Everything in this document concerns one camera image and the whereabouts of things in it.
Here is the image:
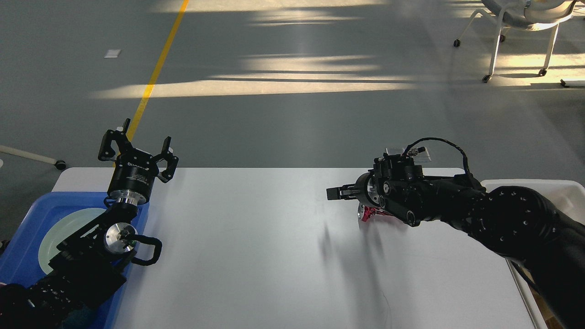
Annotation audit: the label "dark green mug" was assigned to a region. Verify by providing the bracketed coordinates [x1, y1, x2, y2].
[58, 306, 98, 329]

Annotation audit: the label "red candy wrapper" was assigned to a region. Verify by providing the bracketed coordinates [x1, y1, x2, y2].
[357, 203, 394, 222]

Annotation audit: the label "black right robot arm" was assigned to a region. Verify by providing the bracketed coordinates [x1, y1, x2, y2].
[326, 139, 585, 329]

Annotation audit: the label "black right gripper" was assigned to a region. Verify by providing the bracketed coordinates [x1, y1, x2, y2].
[326, 172, 380, 207]

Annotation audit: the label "metal floor socket plates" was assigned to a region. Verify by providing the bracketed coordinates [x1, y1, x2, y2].
[384, 146, 432, 163]

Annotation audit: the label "white plastic bin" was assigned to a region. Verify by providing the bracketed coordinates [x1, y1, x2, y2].
[481, 179, 585, 329]

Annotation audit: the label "white chair on casters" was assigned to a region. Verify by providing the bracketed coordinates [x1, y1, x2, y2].
[453, 0, 577, 83]

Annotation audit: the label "blue plastic tray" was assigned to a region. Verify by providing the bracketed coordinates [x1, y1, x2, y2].
[1, 192, 148, 329]

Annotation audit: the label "pale green plate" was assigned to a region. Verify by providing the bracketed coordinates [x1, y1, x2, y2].
[37, 208, 105, 275]

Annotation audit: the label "white chair at left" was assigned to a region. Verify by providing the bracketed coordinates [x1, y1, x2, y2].
[0, 145, 67, 171]

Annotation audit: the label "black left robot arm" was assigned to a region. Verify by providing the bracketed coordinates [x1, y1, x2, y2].
[1, 118, 179, 329]

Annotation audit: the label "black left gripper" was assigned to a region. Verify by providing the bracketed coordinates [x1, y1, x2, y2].
[98, 118, 179, 205]

